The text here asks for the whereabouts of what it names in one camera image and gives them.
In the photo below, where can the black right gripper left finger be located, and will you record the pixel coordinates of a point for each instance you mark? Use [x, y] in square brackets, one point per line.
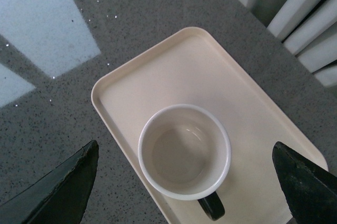
[61, 196]

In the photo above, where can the grey-white pleated curtain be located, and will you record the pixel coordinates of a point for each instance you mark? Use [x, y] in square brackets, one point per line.
[306, 28]

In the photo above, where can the white mug with black handle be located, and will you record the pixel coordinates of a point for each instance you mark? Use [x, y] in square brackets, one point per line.
[185, 153]

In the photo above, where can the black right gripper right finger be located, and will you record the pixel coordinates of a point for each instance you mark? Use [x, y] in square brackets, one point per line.
[310, 191]

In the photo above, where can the beige rectangular plastic tray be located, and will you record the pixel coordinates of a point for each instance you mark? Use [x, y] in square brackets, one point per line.
[191, 67]

